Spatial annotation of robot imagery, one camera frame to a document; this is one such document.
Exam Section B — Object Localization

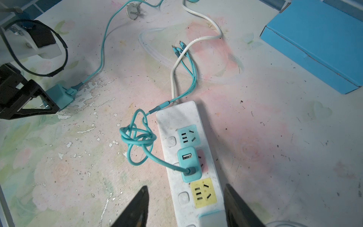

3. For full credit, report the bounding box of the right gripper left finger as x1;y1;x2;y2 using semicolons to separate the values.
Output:
111;185;149;227

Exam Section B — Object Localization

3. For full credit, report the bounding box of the white multicolour power strip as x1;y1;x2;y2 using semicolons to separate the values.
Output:
156;101;227;227

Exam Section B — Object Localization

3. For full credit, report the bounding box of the white power strip cord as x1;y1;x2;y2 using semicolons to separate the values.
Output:
170;0;223;107

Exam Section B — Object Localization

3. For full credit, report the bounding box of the light blue box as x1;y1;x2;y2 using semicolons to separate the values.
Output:
260;1;363;94

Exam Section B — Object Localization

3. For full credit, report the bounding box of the teal square charger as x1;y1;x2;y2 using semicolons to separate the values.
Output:
45;0;165;111

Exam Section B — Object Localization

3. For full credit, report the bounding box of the teal plug adapter with prongs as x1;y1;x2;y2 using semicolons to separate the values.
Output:
120;41;202;183

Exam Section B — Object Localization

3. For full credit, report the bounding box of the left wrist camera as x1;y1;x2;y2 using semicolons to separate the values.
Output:
1;19;69;77

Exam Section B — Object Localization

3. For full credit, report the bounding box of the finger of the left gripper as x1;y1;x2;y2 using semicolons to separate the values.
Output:
1;63;60;120

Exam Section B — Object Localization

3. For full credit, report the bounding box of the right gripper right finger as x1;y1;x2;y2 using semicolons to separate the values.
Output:
224;184;265;227

